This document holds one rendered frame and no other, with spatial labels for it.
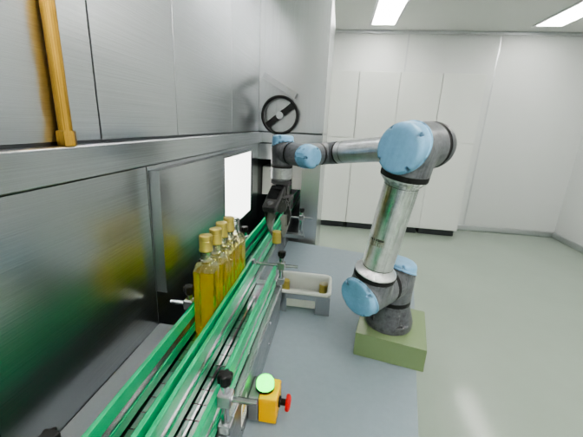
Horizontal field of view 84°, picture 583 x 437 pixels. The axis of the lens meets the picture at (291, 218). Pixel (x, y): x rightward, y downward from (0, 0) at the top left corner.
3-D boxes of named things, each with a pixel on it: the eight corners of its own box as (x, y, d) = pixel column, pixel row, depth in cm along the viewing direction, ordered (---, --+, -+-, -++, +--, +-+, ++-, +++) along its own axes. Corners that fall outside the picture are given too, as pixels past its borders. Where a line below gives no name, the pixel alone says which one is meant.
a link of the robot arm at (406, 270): (419, 296, 104) (427, 259, 100) (396, 312, 96) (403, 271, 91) (387, 281, 113) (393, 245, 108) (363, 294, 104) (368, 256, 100)
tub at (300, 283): (279, 287, 143) (279, 269, 140) (330, 293, 140) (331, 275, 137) (271, 309, 126) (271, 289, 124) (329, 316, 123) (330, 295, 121)
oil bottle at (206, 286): (202, 322, 95) (200, 254, 89) (221, 323, 94) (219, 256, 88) (194, 333, 90) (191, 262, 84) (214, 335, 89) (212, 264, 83)
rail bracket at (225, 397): (222, 420, 64) (221, 364, 61) (258, 427, 64) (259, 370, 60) (215, 439, 61) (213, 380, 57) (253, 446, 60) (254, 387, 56)
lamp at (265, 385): (258, 379, 82) (258, 369, 81) (276, 381, 81) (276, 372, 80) (253, 393, 78) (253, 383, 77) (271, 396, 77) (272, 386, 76)
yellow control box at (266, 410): (254, 398, 85) (254, 375, 83) (282, 402, 84) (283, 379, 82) (247, 421, 79) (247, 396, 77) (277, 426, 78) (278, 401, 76)
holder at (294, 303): (267, 287, 143) (267, 270, 141) (330, 294, 140) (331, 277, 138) (258, 308, 127) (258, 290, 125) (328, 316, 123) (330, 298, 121)
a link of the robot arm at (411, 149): (396, 310, 98) (461, 126, 75) (365, 329, 88) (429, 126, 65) (364, 288, 105) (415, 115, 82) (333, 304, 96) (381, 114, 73)
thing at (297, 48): (278, 150, 260) (283, 24, 235) (325, 153, 255) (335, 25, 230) (258, 158, 193) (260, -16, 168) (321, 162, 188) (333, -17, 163)
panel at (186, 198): (245, 211, 176) (246, 147, 167) (251, 211, 176) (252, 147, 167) (157, 291, 91) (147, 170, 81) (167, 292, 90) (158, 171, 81)
